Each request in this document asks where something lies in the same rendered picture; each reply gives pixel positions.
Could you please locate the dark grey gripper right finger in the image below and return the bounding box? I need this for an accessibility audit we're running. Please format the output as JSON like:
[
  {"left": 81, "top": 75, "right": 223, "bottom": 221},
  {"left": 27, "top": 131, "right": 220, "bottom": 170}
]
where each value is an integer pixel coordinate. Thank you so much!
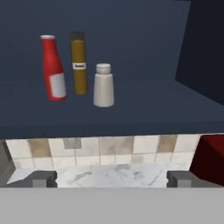
[{"left": 166, "top": 171, "right": 223, "bottom": 189}]

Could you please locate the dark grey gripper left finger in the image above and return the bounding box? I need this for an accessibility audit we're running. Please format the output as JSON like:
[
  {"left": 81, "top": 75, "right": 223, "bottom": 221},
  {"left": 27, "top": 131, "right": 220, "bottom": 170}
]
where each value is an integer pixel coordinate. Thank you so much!
[{"left": 6, "top": 171, "right": 58, "bottom": 189}]

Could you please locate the white shaker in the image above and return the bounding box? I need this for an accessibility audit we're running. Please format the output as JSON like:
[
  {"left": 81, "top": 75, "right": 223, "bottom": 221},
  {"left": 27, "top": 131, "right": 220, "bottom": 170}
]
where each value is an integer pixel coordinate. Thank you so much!
[{"left": 92, "top": 62, "right": 116, "bottom": 109}]

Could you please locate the red ketchup bottle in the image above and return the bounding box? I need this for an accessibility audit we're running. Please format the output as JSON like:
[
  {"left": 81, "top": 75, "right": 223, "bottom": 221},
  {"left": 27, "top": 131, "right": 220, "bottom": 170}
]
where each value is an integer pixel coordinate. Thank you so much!
[{"left": 39, "top": 34, "right": 67, "bottom": 102}]

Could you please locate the yellow turmeric spice jar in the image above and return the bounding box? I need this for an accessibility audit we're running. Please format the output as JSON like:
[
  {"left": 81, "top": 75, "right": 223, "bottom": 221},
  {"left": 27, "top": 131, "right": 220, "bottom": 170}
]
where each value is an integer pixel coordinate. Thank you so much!
[{"left": 69, "top": 31, "right": 88, "bottom": 96}]

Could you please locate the dark blue open cabinet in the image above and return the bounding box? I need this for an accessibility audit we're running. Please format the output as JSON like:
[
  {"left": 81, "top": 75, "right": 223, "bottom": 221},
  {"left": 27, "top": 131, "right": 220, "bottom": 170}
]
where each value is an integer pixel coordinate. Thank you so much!
[{"left": 0, "top": 0, "right": 224, "bottom": 140}]

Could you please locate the dark red appliance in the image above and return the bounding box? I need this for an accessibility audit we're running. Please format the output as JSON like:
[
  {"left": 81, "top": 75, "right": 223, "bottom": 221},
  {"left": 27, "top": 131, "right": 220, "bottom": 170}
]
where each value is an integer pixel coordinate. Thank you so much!
[{"left": 189, "top": 134, "right": 224, "bottom": 187}]

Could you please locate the grey wall socket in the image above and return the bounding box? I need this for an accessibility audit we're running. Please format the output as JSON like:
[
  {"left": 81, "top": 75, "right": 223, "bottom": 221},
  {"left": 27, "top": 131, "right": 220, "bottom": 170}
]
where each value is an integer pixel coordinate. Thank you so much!
[{"left": 62, "top": 137, "right": 82, "bottom": 150}]

